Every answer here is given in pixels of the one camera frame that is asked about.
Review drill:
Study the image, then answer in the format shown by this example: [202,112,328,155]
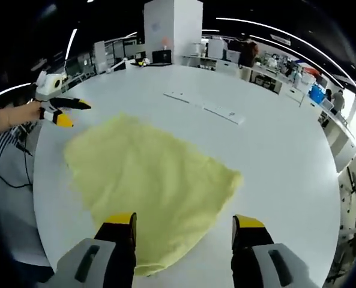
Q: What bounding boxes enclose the white desk lamp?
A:
[106,56,138,73]

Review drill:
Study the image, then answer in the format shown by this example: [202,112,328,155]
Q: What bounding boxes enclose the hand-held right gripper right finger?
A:
[231,214,319,288]

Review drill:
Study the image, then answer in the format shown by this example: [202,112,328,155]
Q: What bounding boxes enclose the black monitor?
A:
[151,49,172,66]

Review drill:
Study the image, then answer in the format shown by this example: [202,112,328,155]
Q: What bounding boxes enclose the yellow blue grey garment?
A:
[62,111,244,277]

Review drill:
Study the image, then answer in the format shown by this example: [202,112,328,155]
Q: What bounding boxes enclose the white template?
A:
[163,91,245,126]

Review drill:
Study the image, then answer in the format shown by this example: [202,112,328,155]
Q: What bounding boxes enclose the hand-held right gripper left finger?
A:
[56,212,138,288]

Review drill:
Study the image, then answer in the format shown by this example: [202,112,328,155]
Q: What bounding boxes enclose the row of white cabinets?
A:
[177,53,356,173]

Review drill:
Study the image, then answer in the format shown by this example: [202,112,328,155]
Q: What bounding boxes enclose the person's left hand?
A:
[23,101,48,121]

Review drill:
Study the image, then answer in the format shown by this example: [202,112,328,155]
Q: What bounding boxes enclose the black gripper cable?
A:
[0,125,34,188]

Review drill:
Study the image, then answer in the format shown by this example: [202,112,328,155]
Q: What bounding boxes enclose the blue container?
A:
[309,85,325,102]

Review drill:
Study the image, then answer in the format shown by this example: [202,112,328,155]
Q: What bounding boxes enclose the white tall cabinet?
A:
[92,41,107,74]

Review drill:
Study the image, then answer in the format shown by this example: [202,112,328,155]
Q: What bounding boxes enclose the white appliance box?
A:
[207,38,226,58]

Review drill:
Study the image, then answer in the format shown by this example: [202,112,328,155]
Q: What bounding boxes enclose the person's striped clothing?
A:
[0,130,19,164]

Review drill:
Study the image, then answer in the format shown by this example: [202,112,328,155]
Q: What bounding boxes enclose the ceiling air vent unit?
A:
[270,34,292,46]

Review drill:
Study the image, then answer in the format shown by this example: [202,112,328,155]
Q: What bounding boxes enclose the white square pillar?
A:
[143,0,203,65]

